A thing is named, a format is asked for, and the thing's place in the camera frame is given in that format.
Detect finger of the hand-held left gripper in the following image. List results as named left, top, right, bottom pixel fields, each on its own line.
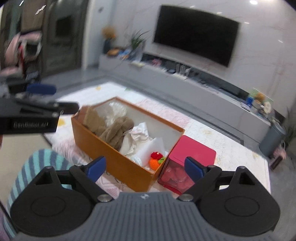
left=14, top=83, right=57, bottom=99
left=14, top=98, right=80, bottom=117

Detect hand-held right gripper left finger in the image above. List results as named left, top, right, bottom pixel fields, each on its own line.
left=35, top=156, right=114, bottom=202

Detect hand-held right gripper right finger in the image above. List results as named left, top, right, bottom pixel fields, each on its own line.
left=179, top=156, right=264, bottom=202

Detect orange cardboard box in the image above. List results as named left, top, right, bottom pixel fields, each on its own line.
left=70, top=97, right=185, bottom=193

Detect brown plush toy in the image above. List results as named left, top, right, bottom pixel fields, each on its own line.
left=79, top=106, right=135, bottom=151

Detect crochet orange toy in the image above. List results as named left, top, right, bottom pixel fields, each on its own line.
left=149, top=152, right=166, bottom=171

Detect crinkled cellophane wrapper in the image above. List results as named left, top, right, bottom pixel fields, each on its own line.
left=104, top=102, right=127, bottom=127

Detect red box with clear front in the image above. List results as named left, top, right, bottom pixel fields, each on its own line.
left=157, top=135, right=216, bottom=194

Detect person's left striped trouser leg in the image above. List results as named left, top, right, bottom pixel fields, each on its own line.
left=6, top=149, right=78, bottom=240

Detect white flat sheet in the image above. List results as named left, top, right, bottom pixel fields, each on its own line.
left=136, top=137, right=169, bottom=164

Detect glass sliding door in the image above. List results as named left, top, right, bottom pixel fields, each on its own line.
left=42, top=0, right=89, bottom=77

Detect pink hanging clothes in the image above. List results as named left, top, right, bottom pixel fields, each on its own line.
left=0, top=30, right=44, bottom=79

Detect white marble tv console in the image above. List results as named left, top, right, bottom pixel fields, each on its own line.
left=99, top=53, right=272, bottom=145

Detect vase with yellow flowers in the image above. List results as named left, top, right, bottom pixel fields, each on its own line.
left=102, top=27, right=116, bottom=55

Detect grey trash can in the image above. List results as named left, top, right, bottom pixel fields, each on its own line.
left=258, top=122, right=287, bottom=158

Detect green plant in glass vase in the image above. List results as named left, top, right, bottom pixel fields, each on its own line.
left=129, top=29, right=151, bottom=61

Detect white router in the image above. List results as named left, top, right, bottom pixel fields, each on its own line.
left=174, top=64, right=191, bottom=78

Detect green printed card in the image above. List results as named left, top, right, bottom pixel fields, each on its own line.
left=248, top=88, right=273, bottom=109

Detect black television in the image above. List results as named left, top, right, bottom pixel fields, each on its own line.
left=153, top=5, right=240, bottom=67

